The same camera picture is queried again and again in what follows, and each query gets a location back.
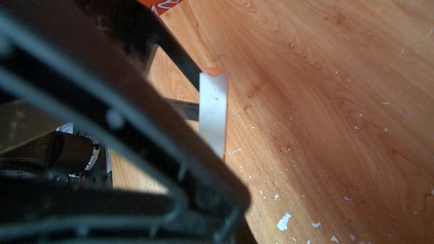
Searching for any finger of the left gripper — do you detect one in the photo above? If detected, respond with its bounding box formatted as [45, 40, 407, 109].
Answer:
[1, 0, 253, 244]

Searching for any white orange marker cap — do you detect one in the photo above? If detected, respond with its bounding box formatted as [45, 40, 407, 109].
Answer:
[199, 68, 229, 160]

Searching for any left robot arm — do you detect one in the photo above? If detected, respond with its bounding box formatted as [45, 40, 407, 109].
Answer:
[1, 0, 255, 244]

